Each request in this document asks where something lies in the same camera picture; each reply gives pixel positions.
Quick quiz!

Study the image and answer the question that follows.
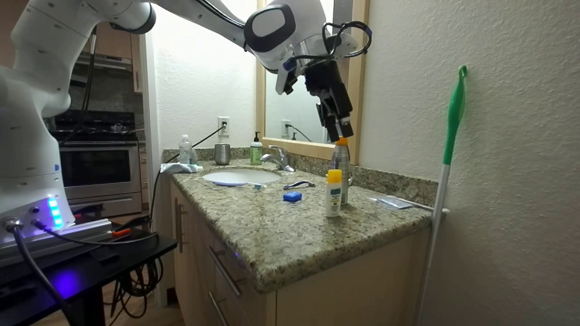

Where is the green soap pump bottle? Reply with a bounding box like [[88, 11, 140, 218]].
[[247, 131, 262, 165]]

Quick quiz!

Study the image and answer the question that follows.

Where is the black cable with tag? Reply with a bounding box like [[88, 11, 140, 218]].
[[146, 124, 227, 225]]

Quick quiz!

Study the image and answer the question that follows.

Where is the clear plastic bottle white cap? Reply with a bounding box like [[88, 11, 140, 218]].
[[177, 135, 191, 165]]

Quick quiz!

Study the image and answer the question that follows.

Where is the wood-framed mirror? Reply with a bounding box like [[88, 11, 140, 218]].
[[255, 0, 369, 165]]

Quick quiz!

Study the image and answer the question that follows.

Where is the silver spray bottle orange cap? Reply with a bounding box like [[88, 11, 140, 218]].
[[331, 138, 349, 203]]

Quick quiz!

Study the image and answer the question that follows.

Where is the blue small box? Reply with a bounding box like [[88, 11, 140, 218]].
[[282, 193, 302, 203]]

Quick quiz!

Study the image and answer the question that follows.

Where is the orange black clamp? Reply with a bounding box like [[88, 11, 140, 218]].
[[108, 229, 131, 240]]

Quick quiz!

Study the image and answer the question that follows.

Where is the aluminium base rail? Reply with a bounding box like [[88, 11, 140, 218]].
[[15, 220, 110, 249]]

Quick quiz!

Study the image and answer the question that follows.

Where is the white oval sink basin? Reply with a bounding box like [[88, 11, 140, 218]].
[[202, 169, 280, 187]]

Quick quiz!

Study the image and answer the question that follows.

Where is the black robot table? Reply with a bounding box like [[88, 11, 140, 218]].
[[0, 236, 175, 326]]

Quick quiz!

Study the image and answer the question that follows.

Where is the green white mop handle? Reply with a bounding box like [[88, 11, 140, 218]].
[[416, 66, 467, 326]]

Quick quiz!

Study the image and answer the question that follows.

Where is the clear plastic packet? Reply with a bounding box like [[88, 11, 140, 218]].
[[369, 196, 412, 211]]

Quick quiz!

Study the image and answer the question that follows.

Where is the black kitchen oven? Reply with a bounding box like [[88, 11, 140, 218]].
[[48, 111, 140, 220]]

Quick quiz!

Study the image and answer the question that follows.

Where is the wooden vanity cabinet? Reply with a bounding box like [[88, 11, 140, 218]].
[[175, 173, 429, 326]]

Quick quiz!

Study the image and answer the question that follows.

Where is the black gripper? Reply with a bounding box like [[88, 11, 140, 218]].
[[305, 62, 353, 144]]

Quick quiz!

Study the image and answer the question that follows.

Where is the white wall outlet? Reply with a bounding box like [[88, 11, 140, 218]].
[[217, 116, 227, 138]]

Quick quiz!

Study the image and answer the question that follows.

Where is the chrome faucet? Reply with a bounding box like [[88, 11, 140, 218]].
[[260, 145, 293, 173]]

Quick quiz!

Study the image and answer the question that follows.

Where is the white bottle with yellow cap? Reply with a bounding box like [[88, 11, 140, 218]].
[[325, 169, 342, 218]]

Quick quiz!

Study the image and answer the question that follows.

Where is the stainless steel cup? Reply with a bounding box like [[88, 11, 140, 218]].
[[213, 144, 229, 165]]

